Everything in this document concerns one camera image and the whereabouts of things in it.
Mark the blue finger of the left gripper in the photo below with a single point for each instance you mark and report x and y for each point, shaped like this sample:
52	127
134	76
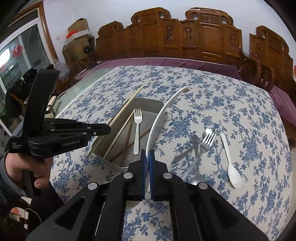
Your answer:
94	129

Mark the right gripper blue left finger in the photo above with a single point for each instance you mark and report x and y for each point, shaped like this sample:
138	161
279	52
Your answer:
136	184

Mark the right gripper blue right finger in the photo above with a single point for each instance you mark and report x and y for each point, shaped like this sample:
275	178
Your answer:
159	186

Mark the cream chopstick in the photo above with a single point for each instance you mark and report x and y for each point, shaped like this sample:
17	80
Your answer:
118	134
99	139

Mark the brown wooden chopstick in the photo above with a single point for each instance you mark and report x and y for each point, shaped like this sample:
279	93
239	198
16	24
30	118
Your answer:
129	145
127	139

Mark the steel smiley-handle spoon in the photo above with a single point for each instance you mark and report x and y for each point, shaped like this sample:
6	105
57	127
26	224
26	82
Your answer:
196	141

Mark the white plastic fork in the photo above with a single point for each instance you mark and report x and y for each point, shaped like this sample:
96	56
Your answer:
138	120

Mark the steel fork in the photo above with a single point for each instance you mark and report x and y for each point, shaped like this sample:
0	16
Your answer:
202	150

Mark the small steel spoon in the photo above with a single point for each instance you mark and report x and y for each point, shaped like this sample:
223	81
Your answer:
208	135

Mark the white plastic ladle spoon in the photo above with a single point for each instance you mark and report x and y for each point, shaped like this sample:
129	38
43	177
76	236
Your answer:
152	131

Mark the person's left hand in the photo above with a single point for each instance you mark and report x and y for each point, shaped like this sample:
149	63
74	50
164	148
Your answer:
16	164

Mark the metal rectangular tray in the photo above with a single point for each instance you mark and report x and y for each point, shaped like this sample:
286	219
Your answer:
150	109

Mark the cream box on table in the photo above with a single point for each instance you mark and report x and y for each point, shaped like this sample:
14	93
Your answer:
51	110

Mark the plastic bag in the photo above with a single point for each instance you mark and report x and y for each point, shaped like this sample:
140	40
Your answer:
63	68

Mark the stacked cardboard boxes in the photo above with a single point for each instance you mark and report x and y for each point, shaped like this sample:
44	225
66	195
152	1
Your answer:
77	37

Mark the black small fan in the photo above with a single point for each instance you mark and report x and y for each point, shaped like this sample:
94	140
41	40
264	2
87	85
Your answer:
87	49

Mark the carved wooden sofa bench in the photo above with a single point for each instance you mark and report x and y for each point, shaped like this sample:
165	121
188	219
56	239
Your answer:
205	35

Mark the purple armchair cushion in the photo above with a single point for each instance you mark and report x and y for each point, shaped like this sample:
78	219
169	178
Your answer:
286	109

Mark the carved wooden armchair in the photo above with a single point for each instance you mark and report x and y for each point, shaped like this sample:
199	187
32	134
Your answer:
271	49

